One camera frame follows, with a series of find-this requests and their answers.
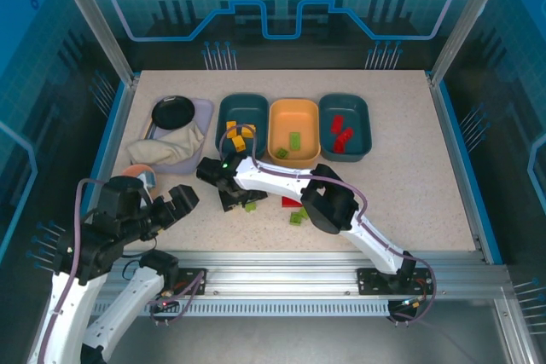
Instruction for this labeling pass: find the salmon round bowl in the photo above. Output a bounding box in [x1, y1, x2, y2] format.
[121, 162, 161, 199]

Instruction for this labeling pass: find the beige cloth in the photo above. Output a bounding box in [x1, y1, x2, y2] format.
[126, 122, 206, 165]

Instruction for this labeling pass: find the lavender plastic tray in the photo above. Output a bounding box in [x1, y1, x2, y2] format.
[143, 97, 214, 176]

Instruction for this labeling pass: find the blue table side border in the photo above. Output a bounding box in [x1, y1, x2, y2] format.
[80, 78, 129, 211]
[437, 78, 503, 266]

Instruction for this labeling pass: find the teal plastic container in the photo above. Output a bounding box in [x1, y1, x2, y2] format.
[317, 93, 373, 164]
[216, 93, 270, 165]

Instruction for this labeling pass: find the black round plate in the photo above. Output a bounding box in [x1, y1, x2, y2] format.
[151, 95, 196, 130]

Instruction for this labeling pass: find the orange plastic container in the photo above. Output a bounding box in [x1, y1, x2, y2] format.
[267, 98, 322, 170]

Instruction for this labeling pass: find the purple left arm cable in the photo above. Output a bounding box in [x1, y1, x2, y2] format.
[27, 178, 206, 364]

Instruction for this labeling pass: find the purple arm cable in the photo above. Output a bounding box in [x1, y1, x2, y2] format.
[27, 178, 206, 364]
[218, 124, 439, 327]

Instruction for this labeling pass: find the aluminium side rail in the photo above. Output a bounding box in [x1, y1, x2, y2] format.
[427, 72, 487, 254]
[96, 73, 140, 194]

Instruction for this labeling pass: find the aluminium front rail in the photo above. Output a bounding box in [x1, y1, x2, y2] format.
[104, 251, 511, 302]

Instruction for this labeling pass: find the slotted white cable tray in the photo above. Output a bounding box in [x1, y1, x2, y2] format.
[91, 298, 392, 318]

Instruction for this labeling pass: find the aluminium frame post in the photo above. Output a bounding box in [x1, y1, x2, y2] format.
[47, 0, 138, 84]
[428, 0, 508, 84]

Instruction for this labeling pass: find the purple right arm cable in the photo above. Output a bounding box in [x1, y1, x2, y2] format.
[218, 124, 439, 327]

